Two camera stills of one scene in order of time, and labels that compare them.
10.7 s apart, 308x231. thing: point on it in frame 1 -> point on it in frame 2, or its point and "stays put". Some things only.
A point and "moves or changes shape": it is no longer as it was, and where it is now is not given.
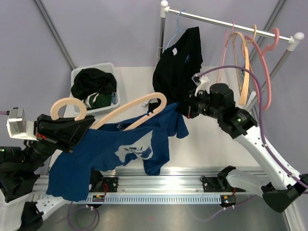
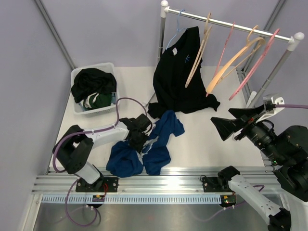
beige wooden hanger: x=246 y=44 -> x=252 y=44
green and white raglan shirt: x=97 y=100 stays put
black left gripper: x=71 y=129 -> x=139 y=147
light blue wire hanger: x=178 y=29 stays put
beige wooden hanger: x=82 y=110 -> x=200 y=52
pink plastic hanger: x=254 y=79 -> x=257 y=62
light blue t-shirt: x=113 y=97 stays put
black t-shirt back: x=175 y=67 stays put
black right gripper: x=187 y=108 -> x=226 y=127
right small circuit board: x=227 y=200 stays put
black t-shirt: x=90 y=81 stays put
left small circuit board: x=98 y=198 stays put
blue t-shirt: x=141 y=143 moves or changes shape
